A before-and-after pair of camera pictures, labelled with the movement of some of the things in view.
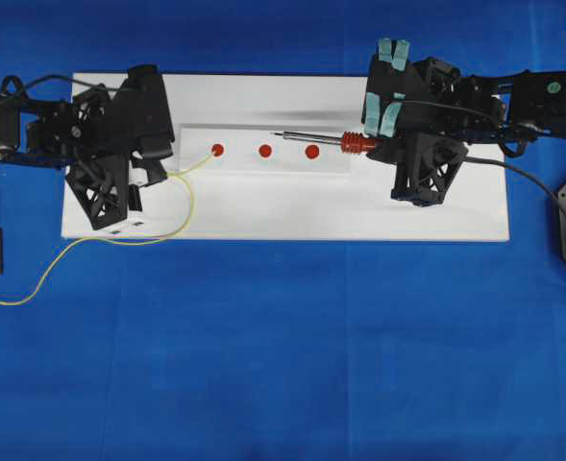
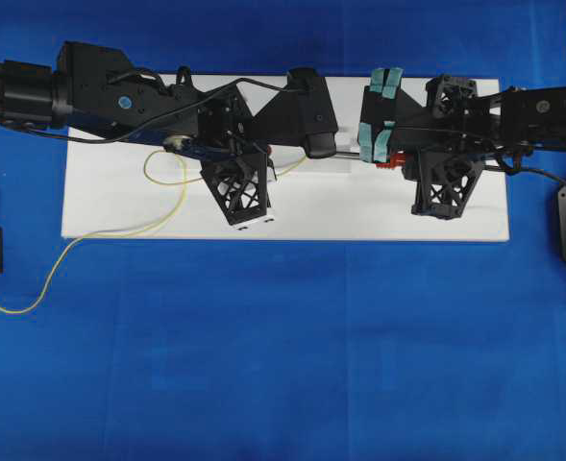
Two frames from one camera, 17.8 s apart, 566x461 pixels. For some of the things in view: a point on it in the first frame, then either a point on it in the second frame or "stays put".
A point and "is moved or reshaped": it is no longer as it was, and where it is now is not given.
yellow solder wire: [181, 173] → [290, 167]
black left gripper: [101, 124] → [226, 123]
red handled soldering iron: [351, 141] is moved or reshaped
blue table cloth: [274, 351] stays put
